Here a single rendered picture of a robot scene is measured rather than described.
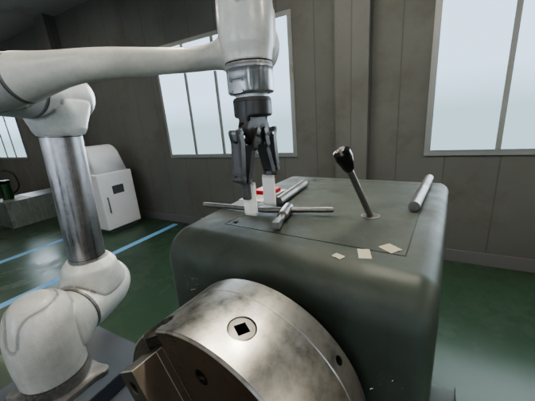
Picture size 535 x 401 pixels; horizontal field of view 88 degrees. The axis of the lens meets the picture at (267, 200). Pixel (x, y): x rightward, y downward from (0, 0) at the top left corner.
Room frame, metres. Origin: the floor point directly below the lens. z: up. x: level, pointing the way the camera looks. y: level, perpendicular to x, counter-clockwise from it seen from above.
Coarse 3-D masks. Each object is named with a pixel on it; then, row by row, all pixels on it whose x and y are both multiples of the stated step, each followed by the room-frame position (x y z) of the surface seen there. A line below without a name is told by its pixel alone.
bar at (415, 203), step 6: (426, 180) 0.69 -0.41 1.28; (432, 180) 0.72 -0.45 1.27; (420, 186) 0.64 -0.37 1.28; (426, 186) 0.64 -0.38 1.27; (420, 192) 0.59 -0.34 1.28; (426, 192) 0.61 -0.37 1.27; (414, 198) 0.55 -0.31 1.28; (420, 198) 0.55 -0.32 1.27; (408, 204) 0.53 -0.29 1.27; (414, 204) 0.53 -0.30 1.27; (420, 204) 0.53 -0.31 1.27; (414, 210) 0.53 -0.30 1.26
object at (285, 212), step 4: (284, 204) 0.58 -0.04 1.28; (288, 204) 0.57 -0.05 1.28; (292, 204) 0.59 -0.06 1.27; (284, 208) 0.55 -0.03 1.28; (288, 208) 0.56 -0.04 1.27; (280, 212) 0.53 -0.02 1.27; (284, 212) 0.53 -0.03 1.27; (288, 212) 0.54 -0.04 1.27; (280, 216) 0.51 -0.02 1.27; (284, 216) 0.52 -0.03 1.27; (276, 220) 0.49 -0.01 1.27; (280, 220) 0.49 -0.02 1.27; (284, 220) 0.53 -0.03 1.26; (272, 224) 0.48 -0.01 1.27; (276, 224) 0.48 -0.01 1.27; (280, 224) 0.49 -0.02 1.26; (272, 228) 0.48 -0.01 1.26; (276, 228) 0.48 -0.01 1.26
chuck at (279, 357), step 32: (192, 320) 0.28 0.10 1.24; (224, 320) 0.27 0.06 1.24; (256, 320) 0.27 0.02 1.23; (192, 352) 0.24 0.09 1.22; (224, 352) 0.23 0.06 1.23; (256, 352) 0.23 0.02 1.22; (288, 352) 0.24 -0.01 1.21; (192, 384) 0.25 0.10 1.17; (224, 384) 0.22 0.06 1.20; (256, 384) 0.20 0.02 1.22; (288, 384) 0.21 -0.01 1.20; (320, 384) 0.23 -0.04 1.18
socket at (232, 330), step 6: (240, 318) 0.27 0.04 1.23; (246, 318) 0.28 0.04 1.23; (228, 324) 0.27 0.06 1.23; (234, 324) 0.27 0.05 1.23; (240, 324) 0.27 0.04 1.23; (246, 324) 0.27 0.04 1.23; (252, 324) 0.27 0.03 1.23; (228, 330) 0.26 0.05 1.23; (234, 330) 0.26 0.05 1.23; (240, 330) 0.27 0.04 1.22; (246, 330) 0.27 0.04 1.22; (252, 330) 0.26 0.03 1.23; (234, 336) 0.25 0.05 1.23; (240, 336) 0.25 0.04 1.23; (246, 336) 0.25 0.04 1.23; (252, 336) 0.25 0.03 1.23
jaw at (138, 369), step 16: (160, 352) 0.27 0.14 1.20; (128, 368) 0.26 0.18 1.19; (144, 368) 0.25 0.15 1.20; (160, 368) 0.26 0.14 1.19; (128, 384) 0.25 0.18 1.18; (144, 384) 0.24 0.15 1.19; (160, 384) 0.25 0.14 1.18; (176, 384) 0.25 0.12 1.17; (144, 400) 0.23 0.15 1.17; (160, 400) 0.24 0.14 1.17; (176, 400) 0.24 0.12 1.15; (192, 400) 0.25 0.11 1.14
